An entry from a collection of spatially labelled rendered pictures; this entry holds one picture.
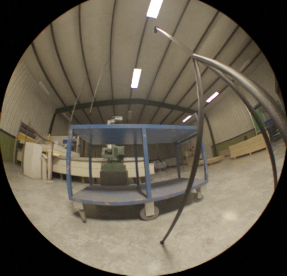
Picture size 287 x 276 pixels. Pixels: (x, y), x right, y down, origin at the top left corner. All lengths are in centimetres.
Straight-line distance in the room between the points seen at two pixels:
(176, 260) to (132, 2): 611
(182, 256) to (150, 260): 18
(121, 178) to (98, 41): 575
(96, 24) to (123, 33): 145
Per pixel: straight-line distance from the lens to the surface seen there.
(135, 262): 74
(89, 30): 557
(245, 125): 962
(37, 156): 350
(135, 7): 540
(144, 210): 103
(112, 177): 214
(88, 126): 100
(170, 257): 75
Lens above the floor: 64
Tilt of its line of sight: 20 degrees up
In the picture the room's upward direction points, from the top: 5 degrees counter-clockwise
